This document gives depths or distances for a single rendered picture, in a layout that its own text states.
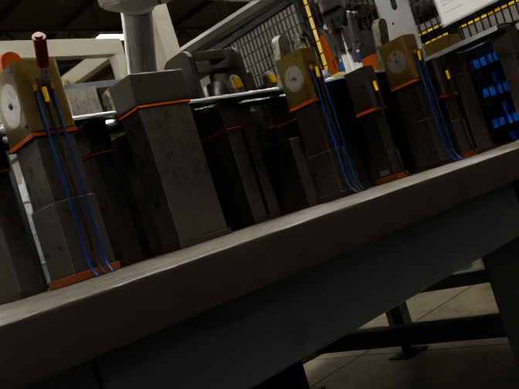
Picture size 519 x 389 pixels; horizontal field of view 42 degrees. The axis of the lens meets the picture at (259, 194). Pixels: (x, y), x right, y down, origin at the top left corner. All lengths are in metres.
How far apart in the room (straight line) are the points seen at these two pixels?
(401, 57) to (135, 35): 0.89
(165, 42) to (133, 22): 7.80
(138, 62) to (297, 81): 0.87
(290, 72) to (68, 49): 7.35
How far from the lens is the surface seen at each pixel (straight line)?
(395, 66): 1.80
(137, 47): 2.28
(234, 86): 1.85
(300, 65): 1.54
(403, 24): 2.22
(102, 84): 1.80
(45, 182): 1.12
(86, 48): 8.95
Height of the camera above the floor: 0.72
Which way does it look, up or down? 2 degrees up
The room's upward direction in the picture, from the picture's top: 17 degrees counter-clockwise
